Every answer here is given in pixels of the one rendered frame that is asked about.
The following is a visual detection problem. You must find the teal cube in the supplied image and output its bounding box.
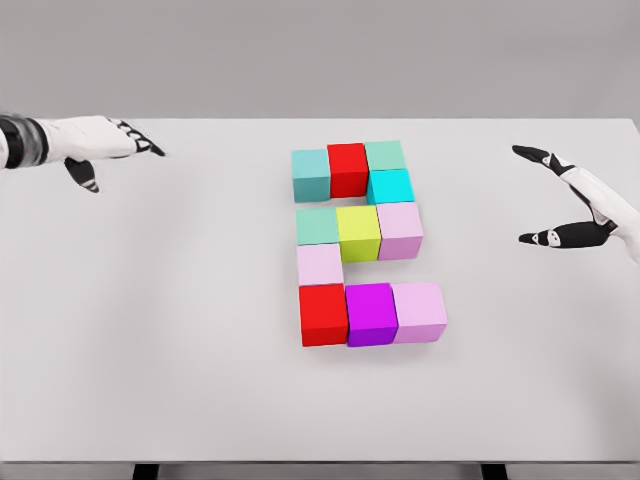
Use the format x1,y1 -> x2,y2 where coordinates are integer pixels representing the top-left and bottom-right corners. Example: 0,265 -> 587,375
291,148 -> 332,204

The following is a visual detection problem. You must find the yellow-green cube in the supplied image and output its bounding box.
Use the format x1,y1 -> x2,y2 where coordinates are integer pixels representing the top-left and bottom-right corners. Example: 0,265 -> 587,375
335,205 -> 383,264

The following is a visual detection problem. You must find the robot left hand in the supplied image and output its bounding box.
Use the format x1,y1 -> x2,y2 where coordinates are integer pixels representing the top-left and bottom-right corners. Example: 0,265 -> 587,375
58,115 -> 167,194

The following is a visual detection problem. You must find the light pink cube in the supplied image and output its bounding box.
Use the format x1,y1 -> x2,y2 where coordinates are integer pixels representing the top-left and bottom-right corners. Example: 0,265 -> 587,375
375,201 -> 425,261
390,281 -> 448,345
296,242 -> 345,287

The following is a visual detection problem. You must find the mint green cube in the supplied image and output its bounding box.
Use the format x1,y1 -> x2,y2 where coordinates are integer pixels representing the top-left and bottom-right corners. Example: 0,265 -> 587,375
363,140 -> 407,173
295,206 -> 341,247

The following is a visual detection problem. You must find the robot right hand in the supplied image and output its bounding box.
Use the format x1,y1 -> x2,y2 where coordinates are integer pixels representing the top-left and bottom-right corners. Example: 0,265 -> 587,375
511,144 -> 640,262

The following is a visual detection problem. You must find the cyan cube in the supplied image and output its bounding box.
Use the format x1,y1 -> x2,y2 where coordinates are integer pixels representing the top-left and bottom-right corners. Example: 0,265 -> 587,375
366,168 -> 416,206

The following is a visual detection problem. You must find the red cube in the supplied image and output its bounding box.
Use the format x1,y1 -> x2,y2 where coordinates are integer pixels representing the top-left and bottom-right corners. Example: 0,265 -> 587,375
298,283 -> 350,348
327,142 -> 371,199

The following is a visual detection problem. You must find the magenta purple cube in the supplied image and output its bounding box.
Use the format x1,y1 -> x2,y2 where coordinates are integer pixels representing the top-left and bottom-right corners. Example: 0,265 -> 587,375
344,282 -> 399,349

